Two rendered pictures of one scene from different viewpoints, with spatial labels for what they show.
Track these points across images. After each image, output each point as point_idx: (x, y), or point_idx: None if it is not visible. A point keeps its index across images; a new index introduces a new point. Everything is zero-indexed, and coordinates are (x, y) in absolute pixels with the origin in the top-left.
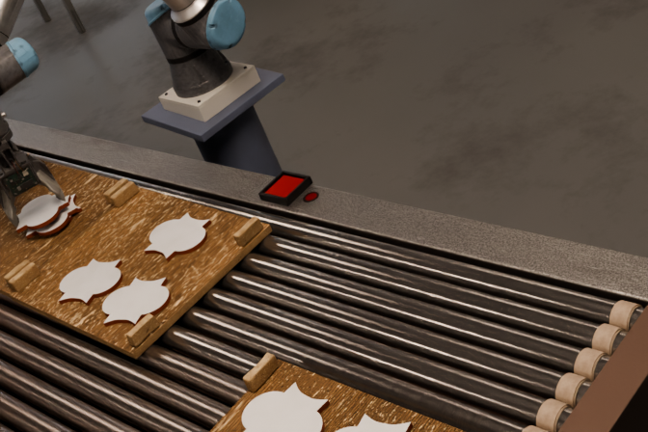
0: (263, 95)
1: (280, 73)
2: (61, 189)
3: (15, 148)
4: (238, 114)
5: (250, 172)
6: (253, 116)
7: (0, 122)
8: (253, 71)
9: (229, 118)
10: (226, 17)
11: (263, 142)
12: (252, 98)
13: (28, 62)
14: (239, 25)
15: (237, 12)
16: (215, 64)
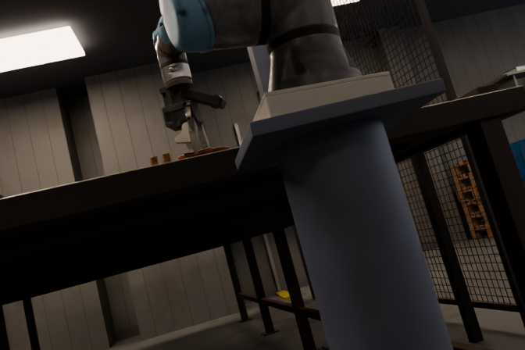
0: (246, 146)
1: (255, 121)
2: (191, 142)
3: (197, 99)
4: (241, 156)
5: (52, 187)
6: (299, 180)
7: (163, 74)
8: (265, 103)
9: (239, 155)
10: (165, 6)
11: (312, 233)
12: (242, 142)
13: (158, 31)
14: (174, 19)
15: None
16: (271, 75)
